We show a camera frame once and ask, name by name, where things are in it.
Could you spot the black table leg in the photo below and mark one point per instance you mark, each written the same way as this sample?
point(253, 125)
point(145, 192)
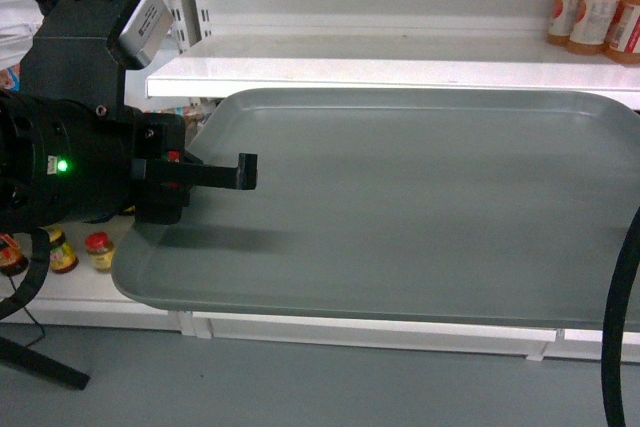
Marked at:
point(24, 359)

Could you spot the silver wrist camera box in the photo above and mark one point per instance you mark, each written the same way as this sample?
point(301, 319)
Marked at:
point(144, 32)

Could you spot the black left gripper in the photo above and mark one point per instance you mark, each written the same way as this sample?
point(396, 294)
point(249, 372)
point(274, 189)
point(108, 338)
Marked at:
point(85, 168)

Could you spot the red lid sauce jar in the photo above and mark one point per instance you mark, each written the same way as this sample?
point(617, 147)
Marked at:
point(13, 261)

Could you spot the grey silver tray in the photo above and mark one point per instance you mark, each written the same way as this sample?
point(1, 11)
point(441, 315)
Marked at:
point(460, 206)

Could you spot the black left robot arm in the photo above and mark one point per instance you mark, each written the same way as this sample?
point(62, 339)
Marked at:
point(15, 163)

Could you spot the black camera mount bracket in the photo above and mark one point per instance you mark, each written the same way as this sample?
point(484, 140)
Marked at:
point(76, 55)

